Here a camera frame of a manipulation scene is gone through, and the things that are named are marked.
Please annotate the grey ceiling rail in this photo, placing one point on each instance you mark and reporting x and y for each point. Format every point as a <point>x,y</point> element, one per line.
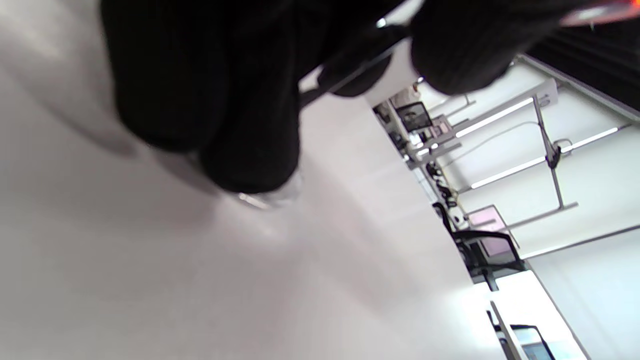
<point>552,155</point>

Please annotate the person's left hand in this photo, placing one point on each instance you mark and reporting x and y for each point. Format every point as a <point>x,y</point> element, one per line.
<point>210,75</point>

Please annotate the black office chair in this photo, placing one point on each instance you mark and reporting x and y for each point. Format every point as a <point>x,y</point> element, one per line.
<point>480,250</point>

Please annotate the dark computer monitor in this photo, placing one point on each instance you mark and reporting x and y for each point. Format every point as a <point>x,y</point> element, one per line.
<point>414,116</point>

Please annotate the white office desk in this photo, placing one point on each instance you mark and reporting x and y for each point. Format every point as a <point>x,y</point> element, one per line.
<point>530,305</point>

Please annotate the white table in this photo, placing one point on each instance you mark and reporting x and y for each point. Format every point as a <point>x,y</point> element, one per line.
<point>150,275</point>

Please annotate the ceiling light strip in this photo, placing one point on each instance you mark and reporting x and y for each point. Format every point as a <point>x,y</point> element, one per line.
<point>492,117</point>
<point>590,140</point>
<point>507,173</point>

